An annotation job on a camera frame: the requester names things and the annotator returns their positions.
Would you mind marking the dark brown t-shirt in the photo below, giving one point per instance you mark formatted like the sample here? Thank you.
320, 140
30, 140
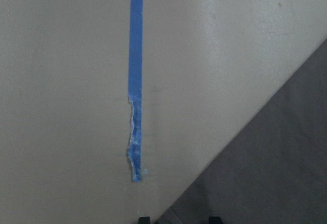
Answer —
274, 170

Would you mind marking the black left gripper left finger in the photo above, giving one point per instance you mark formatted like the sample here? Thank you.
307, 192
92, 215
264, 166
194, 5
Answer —
144, 220

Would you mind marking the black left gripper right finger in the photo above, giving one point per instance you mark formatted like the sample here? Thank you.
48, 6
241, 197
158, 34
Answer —
214, 220

